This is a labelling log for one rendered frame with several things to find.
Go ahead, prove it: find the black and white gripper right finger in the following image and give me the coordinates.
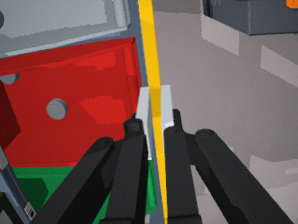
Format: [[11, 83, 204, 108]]
[[161, 85, 294, 224]]

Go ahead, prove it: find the yellow bar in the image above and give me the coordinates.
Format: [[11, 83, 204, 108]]
[[138, 0, 167, 224]]

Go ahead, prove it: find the green bin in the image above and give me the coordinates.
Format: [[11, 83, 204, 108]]
[[12, 157, 157, 224]]

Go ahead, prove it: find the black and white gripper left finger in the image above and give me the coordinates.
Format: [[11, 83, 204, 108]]
[[29, 87, 153, 224]]

